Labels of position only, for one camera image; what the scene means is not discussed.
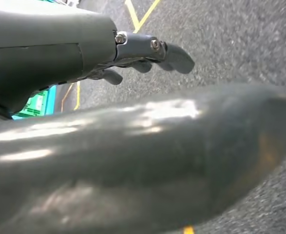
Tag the blue metal shelf rack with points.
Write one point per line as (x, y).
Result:
(51, 100)

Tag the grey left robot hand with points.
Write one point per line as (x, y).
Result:
(133, 155)

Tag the green plastic crate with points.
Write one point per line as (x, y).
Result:
(26, 109)

